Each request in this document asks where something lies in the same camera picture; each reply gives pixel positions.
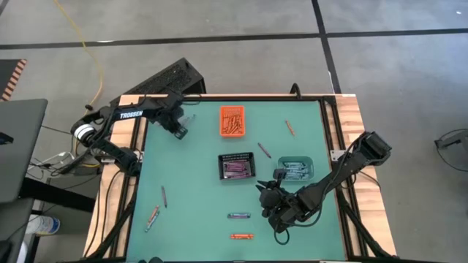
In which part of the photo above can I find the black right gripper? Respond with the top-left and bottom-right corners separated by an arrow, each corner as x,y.
254,169 -> 293,234

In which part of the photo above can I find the black keyboard-like crate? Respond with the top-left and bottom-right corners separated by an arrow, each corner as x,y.
109,57 -> 208,112

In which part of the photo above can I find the black mesh basket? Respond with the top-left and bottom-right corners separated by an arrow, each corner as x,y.
218,152 -> 257,181

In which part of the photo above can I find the teal plastic bin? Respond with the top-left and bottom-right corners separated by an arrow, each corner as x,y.
276,156 -> 315,182

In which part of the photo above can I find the orange plastic basket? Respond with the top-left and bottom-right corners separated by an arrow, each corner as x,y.
219,105 -> 246,138

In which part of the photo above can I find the green table mat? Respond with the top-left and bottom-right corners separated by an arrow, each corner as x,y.
126,99 -> 348,261

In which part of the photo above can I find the black power strip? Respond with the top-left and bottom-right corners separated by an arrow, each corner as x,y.
54,151 -> 92,175

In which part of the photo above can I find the black desk leg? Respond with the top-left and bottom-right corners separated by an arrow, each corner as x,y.
20,178 -> 97,213

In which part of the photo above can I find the grey side desk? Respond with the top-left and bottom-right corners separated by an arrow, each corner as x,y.
0,97 -> 49,204

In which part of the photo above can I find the clear plastic water bottle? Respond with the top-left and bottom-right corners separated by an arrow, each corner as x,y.
26,214 -> 61,237

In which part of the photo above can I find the yellow floor cable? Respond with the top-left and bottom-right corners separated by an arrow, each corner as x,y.
53,0 -> 105,118

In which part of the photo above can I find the black table frame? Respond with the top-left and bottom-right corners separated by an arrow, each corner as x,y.
83,95 -> 398,263

